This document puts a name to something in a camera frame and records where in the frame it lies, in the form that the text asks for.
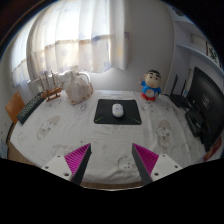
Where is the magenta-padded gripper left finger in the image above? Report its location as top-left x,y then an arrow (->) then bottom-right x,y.
41,143 -> 92,185

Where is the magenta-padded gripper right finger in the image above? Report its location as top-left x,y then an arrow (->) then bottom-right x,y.
131,143 -> 183,186

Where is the white cartoon-print computer mouse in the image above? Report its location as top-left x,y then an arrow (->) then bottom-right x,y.
111,103 -> 125,118

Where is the black square mouse pad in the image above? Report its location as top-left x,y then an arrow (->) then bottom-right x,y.
93,98 -> 143,126

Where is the white printed tablecloth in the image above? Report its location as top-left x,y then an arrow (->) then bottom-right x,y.
9,89 -> 208,185

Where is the black box device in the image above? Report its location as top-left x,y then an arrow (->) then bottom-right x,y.
184,108 -> 206,138

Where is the red flat packet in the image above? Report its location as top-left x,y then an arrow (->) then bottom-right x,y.
203,136 -> 223,163

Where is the black router with antennas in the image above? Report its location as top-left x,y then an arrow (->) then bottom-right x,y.
169,74 -> 191,108

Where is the dark computer keyboard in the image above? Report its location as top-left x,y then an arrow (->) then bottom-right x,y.
16,93 -> 46,125

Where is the large white conch shell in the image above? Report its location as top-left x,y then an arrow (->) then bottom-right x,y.
63,69 -> 94,106

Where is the wooden model sailing ship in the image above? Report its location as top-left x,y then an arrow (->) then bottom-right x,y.
39,70 -> 64,103

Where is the cartoon boy figurine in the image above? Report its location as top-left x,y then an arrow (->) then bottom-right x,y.
139,68 -> 163,102

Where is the orange wooden chair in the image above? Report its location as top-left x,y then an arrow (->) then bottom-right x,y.
4,91 -> 26,126

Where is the white radiator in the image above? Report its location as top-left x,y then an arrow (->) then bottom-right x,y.
28,71 -> 93,96

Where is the black computer monitor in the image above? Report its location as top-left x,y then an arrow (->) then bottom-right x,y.
186,66 -> 224,153

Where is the white star-print curtain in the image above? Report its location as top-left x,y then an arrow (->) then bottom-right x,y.
11,0 -> 129,86

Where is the white wall shelf unit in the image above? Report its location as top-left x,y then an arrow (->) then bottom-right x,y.
173,13 -> 224,81

